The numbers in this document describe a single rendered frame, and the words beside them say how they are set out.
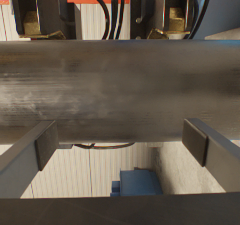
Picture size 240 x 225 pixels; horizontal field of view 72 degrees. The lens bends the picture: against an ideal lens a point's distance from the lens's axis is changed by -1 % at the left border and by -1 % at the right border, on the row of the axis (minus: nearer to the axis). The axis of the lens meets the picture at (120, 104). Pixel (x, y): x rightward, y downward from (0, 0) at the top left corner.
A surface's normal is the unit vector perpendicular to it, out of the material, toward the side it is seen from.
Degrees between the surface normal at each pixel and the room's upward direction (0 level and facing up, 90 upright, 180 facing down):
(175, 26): 90
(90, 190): 90
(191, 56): 90
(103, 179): 90
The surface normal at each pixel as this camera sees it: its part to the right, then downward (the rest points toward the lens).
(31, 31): 0.03, 0.25
